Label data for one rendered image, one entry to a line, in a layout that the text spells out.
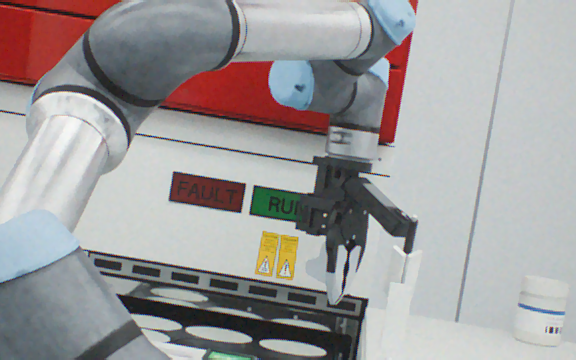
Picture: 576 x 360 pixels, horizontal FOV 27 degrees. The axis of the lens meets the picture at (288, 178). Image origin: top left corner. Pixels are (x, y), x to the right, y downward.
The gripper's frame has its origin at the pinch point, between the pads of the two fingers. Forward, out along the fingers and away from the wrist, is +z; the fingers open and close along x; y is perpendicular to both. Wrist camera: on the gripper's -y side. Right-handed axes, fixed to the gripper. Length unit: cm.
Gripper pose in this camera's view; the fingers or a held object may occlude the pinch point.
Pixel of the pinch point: (338, 296)
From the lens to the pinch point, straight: 178.4
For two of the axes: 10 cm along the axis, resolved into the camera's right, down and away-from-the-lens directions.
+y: -8.1, -1.6, 5.6
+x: -5.6, -0.5, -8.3
